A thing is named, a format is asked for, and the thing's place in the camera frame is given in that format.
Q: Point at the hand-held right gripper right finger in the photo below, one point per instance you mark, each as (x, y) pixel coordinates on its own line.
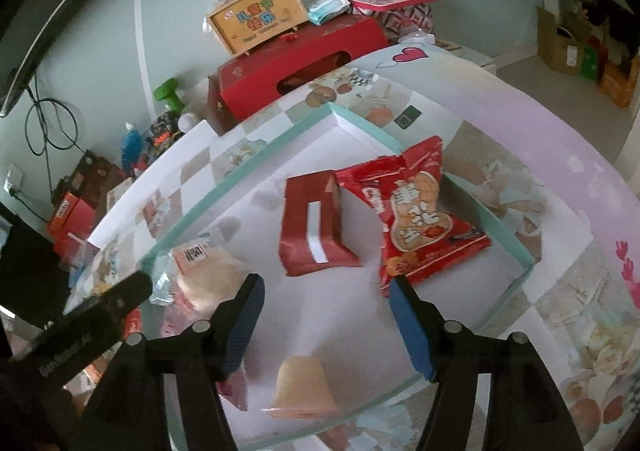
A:
(412, 331)

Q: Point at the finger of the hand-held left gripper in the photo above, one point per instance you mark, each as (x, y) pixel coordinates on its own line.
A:
(132, 288)

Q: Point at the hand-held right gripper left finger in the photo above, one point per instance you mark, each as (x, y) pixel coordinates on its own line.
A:
(247, 321)

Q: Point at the white round bun packet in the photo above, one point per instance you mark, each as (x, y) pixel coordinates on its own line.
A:
(210, 276)

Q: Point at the teal edged white tray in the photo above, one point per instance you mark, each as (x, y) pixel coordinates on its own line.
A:
(325, 321)

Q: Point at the red cake print snack packet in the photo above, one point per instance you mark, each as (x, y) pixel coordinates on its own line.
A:
(420, 226)

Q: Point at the red tissue box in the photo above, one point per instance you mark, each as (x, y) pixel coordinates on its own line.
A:
(300, 226)

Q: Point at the large red box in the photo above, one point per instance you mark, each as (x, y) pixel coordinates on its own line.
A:
(80, 238)

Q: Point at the black cabinet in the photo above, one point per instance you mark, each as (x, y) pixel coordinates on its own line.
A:
(25, 271)

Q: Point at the cream card box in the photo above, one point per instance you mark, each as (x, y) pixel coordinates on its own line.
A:
(117, 191)

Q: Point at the orange flat box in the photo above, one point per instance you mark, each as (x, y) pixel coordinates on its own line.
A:
(62, 208)

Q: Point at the dark brown box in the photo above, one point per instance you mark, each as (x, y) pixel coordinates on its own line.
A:
(92, 171)

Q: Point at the blue bottle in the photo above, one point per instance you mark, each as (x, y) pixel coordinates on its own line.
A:
(132, 146)

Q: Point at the white round jar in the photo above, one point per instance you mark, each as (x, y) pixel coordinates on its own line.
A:
(189, 121)

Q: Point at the green dumbbell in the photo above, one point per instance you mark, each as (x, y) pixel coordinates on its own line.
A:
(170, 93)

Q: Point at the checkered printed tablecloth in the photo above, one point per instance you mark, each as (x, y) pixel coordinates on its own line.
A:
(550, 181)

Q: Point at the red gift box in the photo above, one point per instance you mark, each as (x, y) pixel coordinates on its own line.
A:
(260, 76)

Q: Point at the black television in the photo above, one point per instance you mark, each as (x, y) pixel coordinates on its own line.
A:
(50, 6)

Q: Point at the red white patterned box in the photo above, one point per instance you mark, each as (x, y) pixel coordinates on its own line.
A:
(405, 21)

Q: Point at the pale blue wipes packet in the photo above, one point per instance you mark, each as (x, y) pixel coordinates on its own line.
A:
(327, 8)

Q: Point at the brown cardboard box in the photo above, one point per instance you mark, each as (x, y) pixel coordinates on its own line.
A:
(560, 43)

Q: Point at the orange cardboard box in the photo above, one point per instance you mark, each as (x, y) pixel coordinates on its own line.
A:
(620, 76)

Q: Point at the wall outlet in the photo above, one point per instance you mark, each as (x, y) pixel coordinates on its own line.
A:
(13, 179)

